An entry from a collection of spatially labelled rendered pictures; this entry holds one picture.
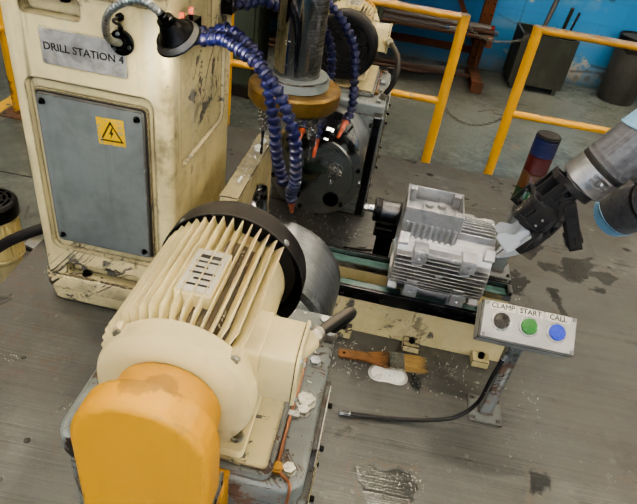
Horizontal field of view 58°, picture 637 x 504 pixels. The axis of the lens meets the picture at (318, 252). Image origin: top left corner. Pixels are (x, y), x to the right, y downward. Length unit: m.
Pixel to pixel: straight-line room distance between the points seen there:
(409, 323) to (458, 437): 0.27
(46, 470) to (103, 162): 0.55
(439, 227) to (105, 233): 0.68
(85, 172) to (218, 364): 0.71
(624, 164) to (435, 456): 0.63
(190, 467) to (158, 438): 0.04
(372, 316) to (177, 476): 0.86
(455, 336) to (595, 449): 0.36
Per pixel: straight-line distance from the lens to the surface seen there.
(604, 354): 1.58
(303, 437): 0.71
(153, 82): 1.04
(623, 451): 1.39
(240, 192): 1.14
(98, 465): 0.57
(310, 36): 1.08
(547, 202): 1.16
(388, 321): 1.33
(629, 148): 1.11
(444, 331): 1.34
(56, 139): 1.18
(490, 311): 1.09
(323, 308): 0.95
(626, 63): 6.21
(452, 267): 1.22
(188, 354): 0.54
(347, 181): 1.45
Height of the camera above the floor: 1.73
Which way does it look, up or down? 36 degrees down
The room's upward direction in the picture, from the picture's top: 9 degrees clockwise
